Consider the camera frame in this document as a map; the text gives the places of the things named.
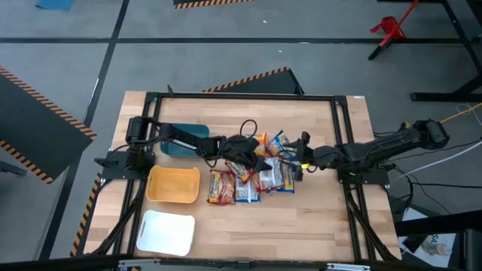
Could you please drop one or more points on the blue floor mat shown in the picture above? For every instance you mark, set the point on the blue floor mat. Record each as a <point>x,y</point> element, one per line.
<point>54,3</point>

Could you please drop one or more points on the triangular hazard-striped black platform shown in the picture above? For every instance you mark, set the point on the triangular hazard-striped black platform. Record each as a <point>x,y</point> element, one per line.
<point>271,84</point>

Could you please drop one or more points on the white plastic bin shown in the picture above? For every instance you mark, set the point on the white plastic bin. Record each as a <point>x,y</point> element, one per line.
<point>165,233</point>

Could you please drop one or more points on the black metal table frame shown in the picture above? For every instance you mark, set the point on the black metal table frame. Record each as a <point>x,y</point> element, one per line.
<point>244,96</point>

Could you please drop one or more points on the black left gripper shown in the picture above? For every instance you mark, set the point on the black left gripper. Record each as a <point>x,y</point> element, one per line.
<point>239,147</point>

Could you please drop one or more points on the red floor stand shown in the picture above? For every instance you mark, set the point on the red floor stand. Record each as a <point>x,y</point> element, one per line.
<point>389,28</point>

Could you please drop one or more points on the white printed paper sheet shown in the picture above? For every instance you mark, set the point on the white printed paper sheet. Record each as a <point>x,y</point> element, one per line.
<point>433,241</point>

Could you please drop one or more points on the orange Maruchan noodle packet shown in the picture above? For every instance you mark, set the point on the orange Maruchan noodle packet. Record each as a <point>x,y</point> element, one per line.
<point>261,145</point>

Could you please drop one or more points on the black equipment stand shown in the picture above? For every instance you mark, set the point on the black equipment stand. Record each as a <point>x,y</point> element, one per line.
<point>474,248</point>

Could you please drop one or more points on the hazard-striped floor strip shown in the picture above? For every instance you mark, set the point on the hazard-striped floor strip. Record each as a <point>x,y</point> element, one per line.
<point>87,211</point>

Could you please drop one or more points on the teal plastic bin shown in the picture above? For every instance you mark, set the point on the teal plastic bin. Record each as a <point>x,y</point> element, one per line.
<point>175,150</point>

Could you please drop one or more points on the small hazard-striped black platform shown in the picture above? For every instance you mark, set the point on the small hazard-striped black platform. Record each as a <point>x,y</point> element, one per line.
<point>211,3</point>

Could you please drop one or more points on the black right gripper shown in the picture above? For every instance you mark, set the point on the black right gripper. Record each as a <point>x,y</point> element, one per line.
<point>320,157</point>

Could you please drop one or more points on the blue Maruchan noodle packet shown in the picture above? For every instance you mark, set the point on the blue Maruchan noodle packet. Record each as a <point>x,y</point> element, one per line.
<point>246,192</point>
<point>288,180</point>
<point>278,145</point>

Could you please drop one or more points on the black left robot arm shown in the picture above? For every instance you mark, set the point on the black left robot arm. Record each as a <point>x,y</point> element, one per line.
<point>188,139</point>

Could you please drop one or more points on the yellow plastic bin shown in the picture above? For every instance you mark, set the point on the yellow plastic bin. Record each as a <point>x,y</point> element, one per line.
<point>173,184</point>

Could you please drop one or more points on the black metal desk leg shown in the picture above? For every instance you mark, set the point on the black metal desk leg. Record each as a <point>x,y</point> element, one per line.
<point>463,90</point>

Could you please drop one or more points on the red Maruchan noodle packet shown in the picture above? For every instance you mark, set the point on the red Maruchan noodle packet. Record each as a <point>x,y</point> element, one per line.
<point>237,172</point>
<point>221,187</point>
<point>269,178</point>

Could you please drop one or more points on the black rig crossbar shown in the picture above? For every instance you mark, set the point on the black rig crossbar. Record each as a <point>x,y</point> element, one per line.
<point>241,265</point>

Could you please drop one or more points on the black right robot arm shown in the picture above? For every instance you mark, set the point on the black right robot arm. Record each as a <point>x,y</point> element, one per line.
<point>384,145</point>

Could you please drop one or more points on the large hazard-striped black platform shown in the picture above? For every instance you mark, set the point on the large hazard-striped black platform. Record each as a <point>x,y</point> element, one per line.
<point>30,124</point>

